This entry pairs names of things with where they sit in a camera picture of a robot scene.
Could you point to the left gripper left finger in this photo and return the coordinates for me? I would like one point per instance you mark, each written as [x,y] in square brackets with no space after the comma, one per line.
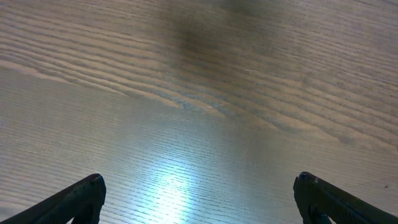
[79,203]

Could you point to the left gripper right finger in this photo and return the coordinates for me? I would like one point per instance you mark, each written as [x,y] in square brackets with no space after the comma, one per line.
[321,202]

